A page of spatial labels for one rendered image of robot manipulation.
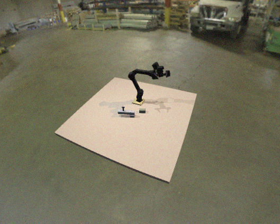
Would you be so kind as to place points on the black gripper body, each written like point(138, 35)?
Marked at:
point(160, 74)

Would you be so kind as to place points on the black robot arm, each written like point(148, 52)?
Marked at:
point(131, 76)

